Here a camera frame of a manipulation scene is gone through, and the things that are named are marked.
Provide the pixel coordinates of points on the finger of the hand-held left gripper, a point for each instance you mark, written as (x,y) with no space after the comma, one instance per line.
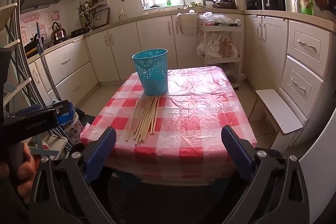
(56,108)

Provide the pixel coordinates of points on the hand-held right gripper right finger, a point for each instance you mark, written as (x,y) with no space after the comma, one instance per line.
(236,153)

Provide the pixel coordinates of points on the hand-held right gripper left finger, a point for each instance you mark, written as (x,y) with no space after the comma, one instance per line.
(101,150)

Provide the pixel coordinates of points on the bundle of wooden chopsticks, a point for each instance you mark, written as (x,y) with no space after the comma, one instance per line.
(147,119)

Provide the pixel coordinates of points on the teal perforated plastic basket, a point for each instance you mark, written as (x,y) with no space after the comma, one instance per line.
(151,74)

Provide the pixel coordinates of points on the person's left hand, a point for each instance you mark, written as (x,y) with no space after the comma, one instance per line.
(26,169)

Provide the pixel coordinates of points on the blue plastic bag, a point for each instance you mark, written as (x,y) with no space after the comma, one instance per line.
(64,119)

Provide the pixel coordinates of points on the floral trash bin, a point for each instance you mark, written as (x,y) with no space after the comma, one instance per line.
(73,132)

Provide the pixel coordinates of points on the dark blue dustpan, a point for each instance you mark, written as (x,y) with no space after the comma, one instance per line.
(85,117)

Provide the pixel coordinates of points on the red white checked tablecloth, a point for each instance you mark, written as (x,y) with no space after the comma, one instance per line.
(199,113)

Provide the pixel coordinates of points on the white stool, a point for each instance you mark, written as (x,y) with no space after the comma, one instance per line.
(278,111)

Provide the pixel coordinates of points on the steel mop pole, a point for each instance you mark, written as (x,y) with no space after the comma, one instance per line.
(40,48)

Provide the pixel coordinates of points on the black wok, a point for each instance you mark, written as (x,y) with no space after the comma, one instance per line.
(34,45)

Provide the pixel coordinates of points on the steel kettle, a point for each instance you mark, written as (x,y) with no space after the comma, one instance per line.
(58,33)

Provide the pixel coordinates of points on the white trolley cart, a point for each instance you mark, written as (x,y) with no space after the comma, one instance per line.
(220,60)

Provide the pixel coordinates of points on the black leaning tray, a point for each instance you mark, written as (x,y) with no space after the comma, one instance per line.
(101,16)

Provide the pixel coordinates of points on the brown plastic bag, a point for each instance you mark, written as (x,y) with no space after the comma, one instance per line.
(228,47)

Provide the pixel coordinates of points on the white plastic bag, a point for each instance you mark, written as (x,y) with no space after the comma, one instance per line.
(210,45)

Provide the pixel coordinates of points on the white slatted rack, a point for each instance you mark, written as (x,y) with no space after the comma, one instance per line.
(8,7)

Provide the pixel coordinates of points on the clear plastic bottle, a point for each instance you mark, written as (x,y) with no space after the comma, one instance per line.
(121,15)

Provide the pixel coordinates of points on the cream base cabinets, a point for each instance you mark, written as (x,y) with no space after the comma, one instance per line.
(155,40)

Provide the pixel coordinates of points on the clear bags of groceries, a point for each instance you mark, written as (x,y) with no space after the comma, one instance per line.
(218,19)

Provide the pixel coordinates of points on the white hanging waste bin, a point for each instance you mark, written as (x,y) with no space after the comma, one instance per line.
(187,26)

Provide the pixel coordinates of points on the green dish soap bottle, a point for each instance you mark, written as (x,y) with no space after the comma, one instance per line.
(168,1)

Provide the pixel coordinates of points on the black cooking pot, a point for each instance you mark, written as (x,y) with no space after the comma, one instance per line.
(274,2)

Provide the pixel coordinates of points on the pink wall stickers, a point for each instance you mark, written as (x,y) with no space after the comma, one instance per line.
(29,22)

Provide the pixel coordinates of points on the wall utensil rack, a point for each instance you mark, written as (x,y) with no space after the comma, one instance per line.
(89,12)

